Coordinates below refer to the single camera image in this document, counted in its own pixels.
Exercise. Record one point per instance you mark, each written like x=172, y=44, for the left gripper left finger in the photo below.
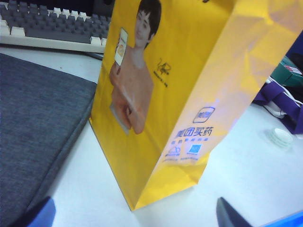
x=38, y=212

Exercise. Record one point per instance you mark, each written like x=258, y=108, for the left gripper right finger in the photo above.
x=232, y=215

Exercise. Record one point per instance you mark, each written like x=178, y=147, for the clear plastic cup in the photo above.
x=280, y=137

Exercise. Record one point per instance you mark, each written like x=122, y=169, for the purple and white cloth bag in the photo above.
x=284, y=99

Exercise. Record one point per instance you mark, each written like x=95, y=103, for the yellow printed paper bag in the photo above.
x=177, y=71

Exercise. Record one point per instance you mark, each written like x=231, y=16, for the green cardboard box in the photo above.
x=287, y=75

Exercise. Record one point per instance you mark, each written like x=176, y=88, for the grey and white keyboard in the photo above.
x=59, y=23

